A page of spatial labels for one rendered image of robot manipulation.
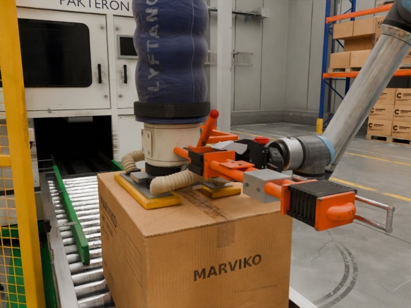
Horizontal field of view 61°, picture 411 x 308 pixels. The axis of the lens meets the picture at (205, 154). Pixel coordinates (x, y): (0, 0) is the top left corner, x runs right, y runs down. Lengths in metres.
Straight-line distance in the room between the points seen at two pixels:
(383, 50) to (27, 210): 1.29
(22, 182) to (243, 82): 10.73
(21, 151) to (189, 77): 0.70
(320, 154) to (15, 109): 1.02
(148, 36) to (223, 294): 0.69
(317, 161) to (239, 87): 10.77
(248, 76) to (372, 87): 10.90
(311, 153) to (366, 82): 0.27
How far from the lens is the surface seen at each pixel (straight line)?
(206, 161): 0.80
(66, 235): 1.89
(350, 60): 9.63
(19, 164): 1.41
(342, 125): 1.11
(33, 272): 1.54
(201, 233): 0.81
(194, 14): 0.99
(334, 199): 0.54
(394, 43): 1.11
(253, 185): 0.66
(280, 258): 0.98
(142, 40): 1.00
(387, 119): 8.96
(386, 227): 0.56
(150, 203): 0.90
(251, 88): 12.03
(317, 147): 0.99
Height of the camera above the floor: 1.26
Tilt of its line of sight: 11 degrees down
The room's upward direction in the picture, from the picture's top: straight up
